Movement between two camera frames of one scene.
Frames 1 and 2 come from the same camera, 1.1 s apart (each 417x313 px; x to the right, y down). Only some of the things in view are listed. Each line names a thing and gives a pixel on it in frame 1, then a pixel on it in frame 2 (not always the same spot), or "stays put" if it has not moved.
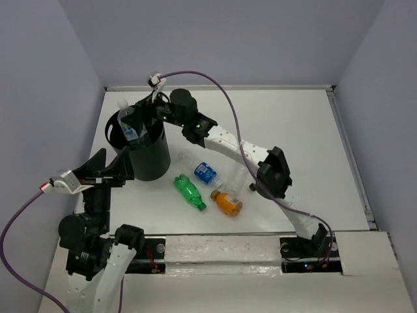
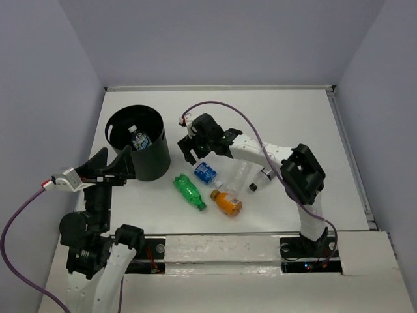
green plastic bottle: [184, 184] stays put
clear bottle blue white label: [130, 132] -> [140, 141]
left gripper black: [122, 167] stays put
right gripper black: [148, 104] -> [187, 143]
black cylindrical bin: [150, 156] stays put
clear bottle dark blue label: [207, 174] stays put
